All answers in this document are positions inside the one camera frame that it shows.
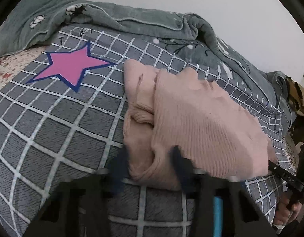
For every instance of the grey checked star blanket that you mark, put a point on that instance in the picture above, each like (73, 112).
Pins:
(55, 133)

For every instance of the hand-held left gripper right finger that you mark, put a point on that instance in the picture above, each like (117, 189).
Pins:
(182, 172)

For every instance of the person's right hand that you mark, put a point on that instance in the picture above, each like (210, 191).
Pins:
(283, 214)

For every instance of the floral bed sheet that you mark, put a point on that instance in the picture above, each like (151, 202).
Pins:
(13, 61)

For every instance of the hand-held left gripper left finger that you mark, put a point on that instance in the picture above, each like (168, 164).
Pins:
(118, 175)

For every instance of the brown clothes pile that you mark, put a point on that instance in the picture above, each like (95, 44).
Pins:
(298, 96)

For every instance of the grey-green printed quilt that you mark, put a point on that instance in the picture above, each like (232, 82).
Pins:
(117, 17)

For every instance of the pink ribbed sweater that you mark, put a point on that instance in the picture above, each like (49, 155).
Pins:
(203, 123)

